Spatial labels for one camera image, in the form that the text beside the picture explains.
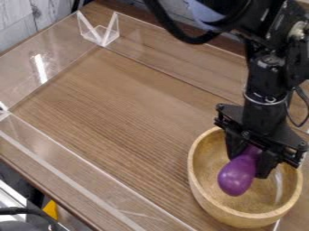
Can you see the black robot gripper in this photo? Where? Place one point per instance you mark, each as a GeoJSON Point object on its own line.
{"type": "Point", "coordinates": [259, 124]}

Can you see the purple toy eggplant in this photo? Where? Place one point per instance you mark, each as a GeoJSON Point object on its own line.
{"type": "Point", "coordinates": [236, 176]}

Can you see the brown wooden bowl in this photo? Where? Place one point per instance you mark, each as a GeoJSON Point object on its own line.
{"type": "Point", "coordinates": [264, 204]}

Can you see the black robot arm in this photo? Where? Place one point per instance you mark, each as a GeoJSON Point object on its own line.
{"type": "Point", "coordinates": [275, 29]}

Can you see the yellow black device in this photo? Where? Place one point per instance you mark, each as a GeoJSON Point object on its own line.
{"type": "Point", "coordinates": [52, 218]}

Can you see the clear acrylic tray wall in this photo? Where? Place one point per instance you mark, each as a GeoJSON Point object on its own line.
{"type": "Point", "coordinates": [88, 191]}

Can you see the clear acrylic corner bracket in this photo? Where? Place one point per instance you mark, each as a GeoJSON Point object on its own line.
{"type": "Point", "coordinates": [100, 34]}

